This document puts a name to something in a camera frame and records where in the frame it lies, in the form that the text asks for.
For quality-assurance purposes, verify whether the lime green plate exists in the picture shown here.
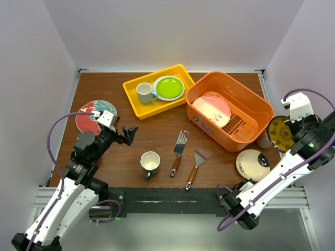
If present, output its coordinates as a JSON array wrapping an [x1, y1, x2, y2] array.
[[155, 77, 184, 98]]

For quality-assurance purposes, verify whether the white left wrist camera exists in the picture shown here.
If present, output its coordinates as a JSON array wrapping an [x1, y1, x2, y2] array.
[[92, 110, 118, 128]]

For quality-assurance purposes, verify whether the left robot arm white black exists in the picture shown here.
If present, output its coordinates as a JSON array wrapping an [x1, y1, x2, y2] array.
[[12, 127, 138, 250]]

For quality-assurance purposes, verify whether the beige purple cup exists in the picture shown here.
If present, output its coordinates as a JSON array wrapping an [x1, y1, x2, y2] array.
[[256, 130, 273, 149]]

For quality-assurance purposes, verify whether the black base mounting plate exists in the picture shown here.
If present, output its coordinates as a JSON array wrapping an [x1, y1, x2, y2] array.
[[88, 187, 254, 223]]

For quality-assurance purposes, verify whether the cream plate black mark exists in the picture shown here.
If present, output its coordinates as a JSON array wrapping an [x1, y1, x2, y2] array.
[[236, 149, 271, 181]]

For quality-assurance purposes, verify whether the orange plastic dish bin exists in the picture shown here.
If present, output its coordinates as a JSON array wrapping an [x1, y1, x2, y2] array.
[[186, 71, 275, 152]]

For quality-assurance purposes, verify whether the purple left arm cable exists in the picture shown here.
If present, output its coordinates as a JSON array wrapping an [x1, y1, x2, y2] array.
[[25, 112, 122, 251]]

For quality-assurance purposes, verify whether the light blue mug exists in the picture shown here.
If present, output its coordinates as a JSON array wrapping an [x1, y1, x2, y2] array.
[[136, 82, 158, 105]]

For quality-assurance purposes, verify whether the pink and cream plate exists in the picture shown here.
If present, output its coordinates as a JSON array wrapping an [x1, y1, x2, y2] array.
[[192, 95, 231, 128]]

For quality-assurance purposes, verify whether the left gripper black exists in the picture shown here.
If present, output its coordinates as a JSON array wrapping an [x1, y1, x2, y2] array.
[[92, 124, 138, 162]]

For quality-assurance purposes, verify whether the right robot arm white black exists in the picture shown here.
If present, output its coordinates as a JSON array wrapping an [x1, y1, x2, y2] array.
[[220, 112, 334, 230]]

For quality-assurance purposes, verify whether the red and teal plate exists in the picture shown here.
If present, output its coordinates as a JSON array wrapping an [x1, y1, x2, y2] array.
[[75, 100, 117, 135]]

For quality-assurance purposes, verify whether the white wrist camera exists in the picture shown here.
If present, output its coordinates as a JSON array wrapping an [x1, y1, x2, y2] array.
[[281, 92, 314, 123], [92, 110, 118, 128]]

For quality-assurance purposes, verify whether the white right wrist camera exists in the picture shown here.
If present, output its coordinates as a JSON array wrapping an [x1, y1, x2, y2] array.
[[281, 92, 314, 123]]

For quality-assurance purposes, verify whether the solid spatula wooden handle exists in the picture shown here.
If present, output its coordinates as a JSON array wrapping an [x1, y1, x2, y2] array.
[[185, 147, 211, 190]]

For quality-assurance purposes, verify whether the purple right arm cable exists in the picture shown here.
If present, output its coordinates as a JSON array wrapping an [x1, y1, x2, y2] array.
[[216, 88, 335, 232]]

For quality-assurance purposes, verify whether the yellow plastic tray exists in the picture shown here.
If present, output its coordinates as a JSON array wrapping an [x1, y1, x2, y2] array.
[[123, 64, 195, 120]]

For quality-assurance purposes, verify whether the yellow patterned plate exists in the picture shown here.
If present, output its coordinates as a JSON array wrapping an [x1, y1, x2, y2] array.
[[266, 116, 294, 153]]

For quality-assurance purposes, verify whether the white cup green handle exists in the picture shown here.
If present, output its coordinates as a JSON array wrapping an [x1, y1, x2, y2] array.
[[140, 151, 161, 180]]

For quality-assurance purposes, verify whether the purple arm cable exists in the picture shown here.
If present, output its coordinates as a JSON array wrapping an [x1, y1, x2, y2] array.
[[216, 88, 335, 232], [25, 112, 122, 251]]

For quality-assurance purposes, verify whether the white scalloped plate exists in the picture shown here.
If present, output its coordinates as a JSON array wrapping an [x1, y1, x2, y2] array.
[[153, 75, 185, 101]]

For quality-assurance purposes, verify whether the slotted spatula wooden handle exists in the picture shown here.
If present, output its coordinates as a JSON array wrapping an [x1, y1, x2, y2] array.
[[170, 130, 189, 178]]

